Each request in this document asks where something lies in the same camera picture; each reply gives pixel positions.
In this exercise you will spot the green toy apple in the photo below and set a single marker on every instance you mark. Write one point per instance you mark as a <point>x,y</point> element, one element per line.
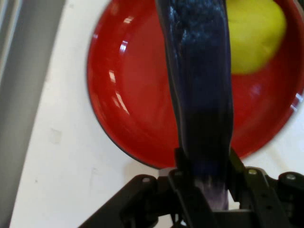
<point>256,35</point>

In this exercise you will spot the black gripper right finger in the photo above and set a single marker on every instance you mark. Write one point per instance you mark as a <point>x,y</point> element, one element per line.
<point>270,202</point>

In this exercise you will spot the purple toy eggplant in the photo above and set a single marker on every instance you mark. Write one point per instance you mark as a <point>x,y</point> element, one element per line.
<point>202,95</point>

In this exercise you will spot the red plate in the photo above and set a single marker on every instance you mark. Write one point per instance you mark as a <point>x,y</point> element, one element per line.
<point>133,95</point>

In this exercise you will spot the aluminium rail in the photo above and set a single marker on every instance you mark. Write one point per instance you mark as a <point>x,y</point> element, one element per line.
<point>21,95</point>

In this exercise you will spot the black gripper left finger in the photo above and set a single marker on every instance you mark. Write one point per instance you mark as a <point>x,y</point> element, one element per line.
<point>161,202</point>

